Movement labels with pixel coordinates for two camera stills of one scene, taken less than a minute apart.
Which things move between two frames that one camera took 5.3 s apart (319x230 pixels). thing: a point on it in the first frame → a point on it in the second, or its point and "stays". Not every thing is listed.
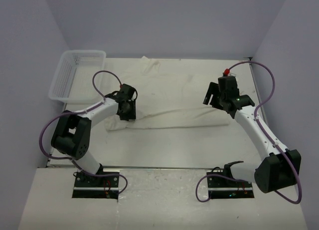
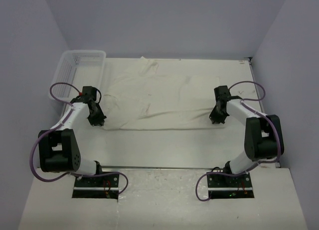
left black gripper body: x=129 y=113 → x=97 y=116
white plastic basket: x=73 y=81 stays
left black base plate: x=104 y=187 stays
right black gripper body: x=222 y=97 → x=217 y=116
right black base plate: x=220 y=187 stays
